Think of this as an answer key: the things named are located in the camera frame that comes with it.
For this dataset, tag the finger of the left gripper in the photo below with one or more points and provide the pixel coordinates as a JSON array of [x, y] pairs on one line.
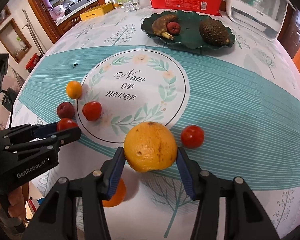
[[32, 146], [28, 131]]

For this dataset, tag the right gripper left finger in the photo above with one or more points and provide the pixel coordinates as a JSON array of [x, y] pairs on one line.
[[56, 216]]

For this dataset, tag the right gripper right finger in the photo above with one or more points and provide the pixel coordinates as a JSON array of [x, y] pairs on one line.
[[245, 217]]

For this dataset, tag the red cherry tomato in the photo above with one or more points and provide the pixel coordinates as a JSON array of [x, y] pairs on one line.
[[66, 123], [92, 110], [192, 136]]

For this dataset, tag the small yellow-orange kumquat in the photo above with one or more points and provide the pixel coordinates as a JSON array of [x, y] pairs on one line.
[[74, 90]]

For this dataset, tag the orange tangerine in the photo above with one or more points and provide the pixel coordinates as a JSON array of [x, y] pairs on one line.
[[118, 197]]

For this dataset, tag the large yellow orange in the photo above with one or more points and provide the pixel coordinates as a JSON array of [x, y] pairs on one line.
[[150, 146]]

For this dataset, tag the overripe brown banana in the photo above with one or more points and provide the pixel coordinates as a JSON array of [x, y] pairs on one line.
[[159, 26]]

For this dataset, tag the dark brown avocado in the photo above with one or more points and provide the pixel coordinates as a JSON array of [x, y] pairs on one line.
[[214, 32]]

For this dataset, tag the left human hand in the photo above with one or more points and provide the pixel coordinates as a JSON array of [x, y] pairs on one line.
[[17, 205]]

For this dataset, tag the red plastic container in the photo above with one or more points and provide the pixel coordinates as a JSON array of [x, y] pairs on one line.
[[32, 62]]

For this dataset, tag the teal striped table runner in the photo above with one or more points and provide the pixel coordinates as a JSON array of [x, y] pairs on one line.
[[251, 125]]

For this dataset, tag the yellow tin box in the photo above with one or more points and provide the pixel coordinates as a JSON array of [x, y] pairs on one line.
[[97, 11]]

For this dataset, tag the clear drinking glass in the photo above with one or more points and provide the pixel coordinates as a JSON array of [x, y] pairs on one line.
[[131, 5]]

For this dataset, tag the white countertop sterilizer appliance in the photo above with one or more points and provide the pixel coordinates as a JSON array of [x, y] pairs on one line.
[[264, 17]]

